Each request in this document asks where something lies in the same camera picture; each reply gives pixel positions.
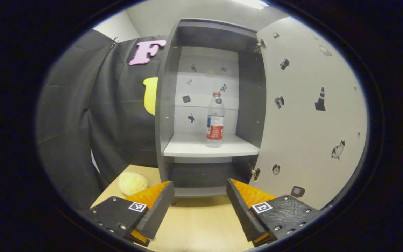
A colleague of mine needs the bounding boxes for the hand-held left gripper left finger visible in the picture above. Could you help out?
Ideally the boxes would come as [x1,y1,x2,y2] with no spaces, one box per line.
[81,180,175,247]

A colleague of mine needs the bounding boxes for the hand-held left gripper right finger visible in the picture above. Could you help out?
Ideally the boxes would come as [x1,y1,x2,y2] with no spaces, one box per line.
[226,178,323,247]

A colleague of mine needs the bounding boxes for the clear plastic bottle red label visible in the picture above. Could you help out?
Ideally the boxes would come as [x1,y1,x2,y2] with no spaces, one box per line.
[206,92,225,148]

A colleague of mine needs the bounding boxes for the grey cabinet door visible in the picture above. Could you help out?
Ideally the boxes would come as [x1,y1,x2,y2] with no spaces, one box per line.
[249,16,368,210]

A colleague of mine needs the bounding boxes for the dark grey cabinet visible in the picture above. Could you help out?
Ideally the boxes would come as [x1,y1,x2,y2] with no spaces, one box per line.
[154,18,267,207]

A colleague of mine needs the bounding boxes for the white cabinet shelf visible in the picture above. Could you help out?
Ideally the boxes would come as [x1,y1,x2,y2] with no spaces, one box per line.
[163,134,260,158]

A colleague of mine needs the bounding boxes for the yellow fluffy ball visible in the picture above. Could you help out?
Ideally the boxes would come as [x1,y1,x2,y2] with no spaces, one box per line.
[118,171,150,196]

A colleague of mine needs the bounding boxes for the black backdrop cloth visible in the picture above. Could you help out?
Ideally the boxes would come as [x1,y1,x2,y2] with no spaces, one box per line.
[36,30,169,210]

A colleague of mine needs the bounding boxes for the large ceiling light panel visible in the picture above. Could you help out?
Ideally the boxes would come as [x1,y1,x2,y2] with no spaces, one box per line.
[235,0,269,10]

